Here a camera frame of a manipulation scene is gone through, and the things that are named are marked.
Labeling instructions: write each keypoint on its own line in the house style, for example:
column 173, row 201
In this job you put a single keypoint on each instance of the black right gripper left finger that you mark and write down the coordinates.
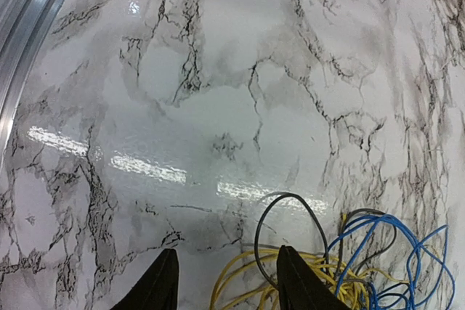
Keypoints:
column 157, row 289

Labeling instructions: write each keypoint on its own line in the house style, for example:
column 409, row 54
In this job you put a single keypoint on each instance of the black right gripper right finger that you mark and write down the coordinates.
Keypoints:
column 299, row 287

